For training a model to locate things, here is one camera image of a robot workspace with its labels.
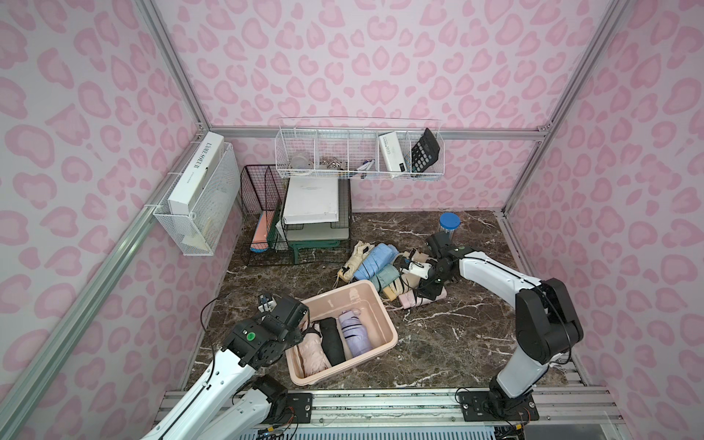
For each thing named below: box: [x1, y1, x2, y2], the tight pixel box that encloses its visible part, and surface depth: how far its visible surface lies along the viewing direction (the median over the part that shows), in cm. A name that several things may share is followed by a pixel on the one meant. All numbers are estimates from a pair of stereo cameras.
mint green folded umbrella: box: [369, 264, 401, 293], surface depth 97 cm
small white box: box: [378, 131, 407, 173], surface depth 94 cm
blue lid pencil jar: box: [439, 212, 462, 231], surface depth 92 cm
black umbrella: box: [311, 317, 347, 367], surface depth 85 cm
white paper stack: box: [283, 176, 340, 225], surface depth 93 cm
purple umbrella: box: [339, 308, 374, 357], surface depth 86 cm
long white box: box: [167, 131, 225, 216], surface depth 71 cm
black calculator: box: [411, 127, 440, 173], surface depth 94 cm
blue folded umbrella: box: [353, 242, 400, 280], surface depth 99 cm
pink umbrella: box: [297, 331, 332, 378], surface depth 78 cm
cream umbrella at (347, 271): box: [337, 240, 375, 284], surface depth 100 cm
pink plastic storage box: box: [285, 279, 399, 386], surface depth 81 cm
